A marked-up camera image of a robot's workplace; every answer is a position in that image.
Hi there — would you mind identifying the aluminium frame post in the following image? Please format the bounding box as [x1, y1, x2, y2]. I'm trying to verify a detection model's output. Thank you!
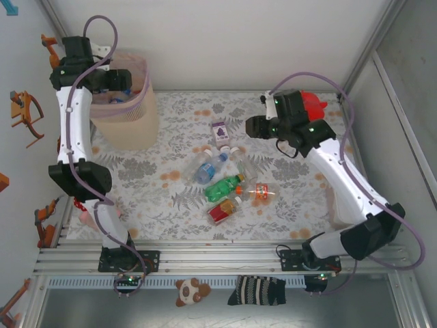
[339, 0, 409, 102]
[40, 0, 69, 45]

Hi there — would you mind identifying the purple grape juice carton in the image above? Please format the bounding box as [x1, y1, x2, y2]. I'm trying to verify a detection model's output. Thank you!
[210, 119, 230, 144]

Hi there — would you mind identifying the red plastic toy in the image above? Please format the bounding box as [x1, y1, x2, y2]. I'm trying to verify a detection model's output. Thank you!
[300, 90, 329, 122]

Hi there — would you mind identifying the large green bottle yellow cap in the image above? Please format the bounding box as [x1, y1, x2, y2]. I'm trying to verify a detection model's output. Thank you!
[203, 173, 246, 203]

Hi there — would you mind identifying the black white striped sock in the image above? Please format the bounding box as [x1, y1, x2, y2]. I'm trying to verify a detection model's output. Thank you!
[227, 275, 287, 307]

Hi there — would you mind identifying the brown teddy bear toy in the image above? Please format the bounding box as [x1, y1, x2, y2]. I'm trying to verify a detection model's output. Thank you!
[174, 277, 212, 308]

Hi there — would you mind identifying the clear bottle orange cap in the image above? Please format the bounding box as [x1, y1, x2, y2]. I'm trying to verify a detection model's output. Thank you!
[234, 182, 281, 202]

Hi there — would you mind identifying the orange curved frame wall sticker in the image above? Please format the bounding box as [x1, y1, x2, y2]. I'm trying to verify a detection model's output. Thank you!
[9, 90, 45, 149]

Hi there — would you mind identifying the aluminium frame rail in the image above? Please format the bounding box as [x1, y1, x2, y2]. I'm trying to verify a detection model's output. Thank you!
[33, 238, 410, 274]

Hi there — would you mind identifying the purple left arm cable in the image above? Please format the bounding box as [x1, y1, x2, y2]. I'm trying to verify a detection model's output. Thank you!
[64, 14, 147, 298]

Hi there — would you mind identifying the pink plush toy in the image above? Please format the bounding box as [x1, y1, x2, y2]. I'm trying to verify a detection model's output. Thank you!
[73, 197, 122, 233]

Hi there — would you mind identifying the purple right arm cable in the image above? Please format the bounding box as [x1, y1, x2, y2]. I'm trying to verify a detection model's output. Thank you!
[268, 71, 427, 297]

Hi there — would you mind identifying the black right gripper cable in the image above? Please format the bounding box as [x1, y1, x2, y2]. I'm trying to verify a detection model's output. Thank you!
[275, 138, 302, 159]

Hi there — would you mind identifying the white slotted cable duct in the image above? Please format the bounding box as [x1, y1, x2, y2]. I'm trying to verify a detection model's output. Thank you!
[46, 275, 307, 290]

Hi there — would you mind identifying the clear bottle light blue cap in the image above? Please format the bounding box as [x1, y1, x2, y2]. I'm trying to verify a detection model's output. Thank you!
[193, 152, 229, 185]

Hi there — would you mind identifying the clear bottle white cap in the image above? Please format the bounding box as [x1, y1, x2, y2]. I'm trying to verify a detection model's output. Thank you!
[229, 146, 259, 184]
[185, 148, 214, 181]

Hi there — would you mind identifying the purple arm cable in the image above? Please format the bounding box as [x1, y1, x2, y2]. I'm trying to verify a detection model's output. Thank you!
[64, 14, 147, 298]
[268, 71, 427, 297]

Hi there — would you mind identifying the red label tea bottle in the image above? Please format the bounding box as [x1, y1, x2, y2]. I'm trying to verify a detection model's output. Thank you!
[206, 196, 244, 226]

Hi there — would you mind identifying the blue wall sticker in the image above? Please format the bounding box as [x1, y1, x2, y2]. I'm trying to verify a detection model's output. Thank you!
[0, 0, 20, 16]

